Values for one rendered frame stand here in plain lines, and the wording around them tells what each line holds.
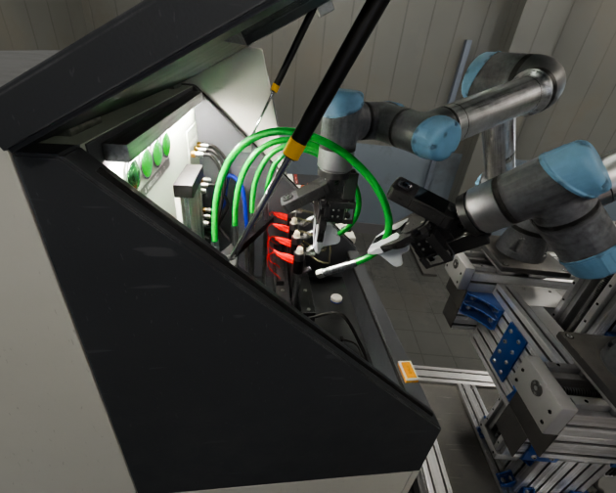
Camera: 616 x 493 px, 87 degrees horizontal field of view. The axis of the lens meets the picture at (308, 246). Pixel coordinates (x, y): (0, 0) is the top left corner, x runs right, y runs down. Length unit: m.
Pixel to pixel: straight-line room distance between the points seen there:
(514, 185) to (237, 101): 0.76
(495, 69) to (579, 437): 0.85
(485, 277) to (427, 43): 2.25
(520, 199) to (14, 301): 0.63
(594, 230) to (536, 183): 0.10
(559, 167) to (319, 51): 2.64
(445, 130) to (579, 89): 3.11
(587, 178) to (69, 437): 0.80
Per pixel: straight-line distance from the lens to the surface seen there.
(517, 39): 3.16
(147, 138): 0.51
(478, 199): 0.53
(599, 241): 0.57
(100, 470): 0.77
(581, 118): 3.79
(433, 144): 0.62
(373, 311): 0.94
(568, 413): 0.90
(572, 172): 0.51
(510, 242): 1.25
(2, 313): 0.52
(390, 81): 3.07
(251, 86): 1.02
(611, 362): 0.96
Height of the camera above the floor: 1.55
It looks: 31 degrees down
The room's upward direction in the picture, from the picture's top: 6 degrees clockwise
